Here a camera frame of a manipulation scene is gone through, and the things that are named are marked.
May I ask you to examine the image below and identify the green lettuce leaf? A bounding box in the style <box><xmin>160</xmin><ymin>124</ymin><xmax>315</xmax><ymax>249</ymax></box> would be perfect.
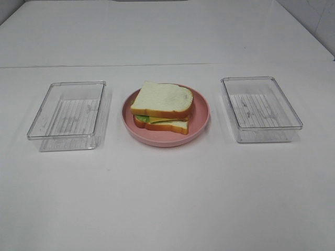
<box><xmin>135</xmin><ymin>115</ymin><xmax>150</xmax><ymax>123</ymax></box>

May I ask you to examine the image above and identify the yellow cheese slice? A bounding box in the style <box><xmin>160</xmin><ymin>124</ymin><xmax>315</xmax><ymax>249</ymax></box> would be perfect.
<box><xmin>148</xmin><ymin>117</ymin><xmax>188</xmax><ymax>123</ymax></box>

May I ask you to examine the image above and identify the bread slice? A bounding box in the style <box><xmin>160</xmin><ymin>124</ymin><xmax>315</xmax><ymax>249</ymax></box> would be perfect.
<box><xmin>133</xmin><ymin>115</ymin><xmax>189</xmax><ymax>135</ymax></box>
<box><xmin>130</xmin><ymin>81</ymin><xmax>193</xmax><ymax>119</ymax></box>

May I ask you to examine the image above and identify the clear left plastic tray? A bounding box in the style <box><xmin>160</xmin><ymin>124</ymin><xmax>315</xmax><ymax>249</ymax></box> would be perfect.
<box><xmin>27</xmin><ymin>81</ymin><xmax>110</xmax><ymax>152</ymax></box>

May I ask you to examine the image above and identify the clear plastic tray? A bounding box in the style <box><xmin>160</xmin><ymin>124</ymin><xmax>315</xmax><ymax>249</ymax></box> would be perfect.
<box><xmin>27</xmin><ymin>81</ymin><xmax>110</xmax><ymax>152</ymax></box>
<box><xmin>221</xmin><ymin>76</ymin><xmax>303</xmax><ymax>143</ymax></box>

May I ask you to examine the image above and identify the pink round plate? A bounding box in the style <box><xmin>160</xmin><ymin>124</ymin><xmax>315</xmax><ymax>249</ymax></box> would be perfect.
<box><xmin>122</xmin><ymin>88</ymin><xmax>210</xmax><ymax>147</ymax></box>

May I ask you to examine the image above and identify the clear right plastic tray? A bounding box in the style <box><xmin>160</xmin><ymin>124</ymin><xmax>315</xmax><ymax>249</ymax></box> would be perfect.
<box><xmin>221</xmin><ymin>76</ymin><xmax>303</xmax><ymax>143</ymax></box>

